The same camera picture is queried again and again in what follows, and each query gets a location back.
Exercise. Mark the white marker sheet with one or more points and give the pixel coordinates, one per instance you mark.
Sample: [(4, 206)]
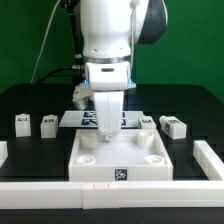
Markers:
[(87, 119)]

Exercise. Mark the white square tabletop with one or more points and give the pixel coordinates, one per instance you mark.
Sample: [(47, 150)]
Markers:
[(132, 155)]

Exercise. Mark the white fence rail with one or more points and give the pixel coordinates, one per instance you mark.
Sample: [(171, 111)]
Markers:
[(55, 195), (208, 160)]

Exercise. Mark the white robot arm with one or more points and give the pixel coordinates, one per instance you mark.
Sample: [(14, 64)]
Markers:
[(111, 29)]

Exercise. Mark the white right fence rail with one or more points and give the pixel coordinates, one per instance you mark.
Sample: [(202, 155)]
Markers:
[(208, 160)]

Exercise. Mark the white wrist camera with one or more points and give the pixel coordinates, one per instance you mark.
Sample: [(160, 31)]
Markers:
[(81, 96)]

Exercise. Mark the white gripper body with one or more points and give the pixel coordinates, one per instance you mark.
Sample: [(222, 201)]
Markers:
[(108, 83)]

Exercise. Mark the white front fence rail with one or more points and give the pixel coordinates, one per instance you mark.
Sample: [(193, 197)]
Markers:
[(55, 195)]

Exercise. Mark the white left fence piece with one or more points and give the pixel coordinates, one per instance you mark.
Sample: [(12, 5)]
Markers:
[(3, 152)]

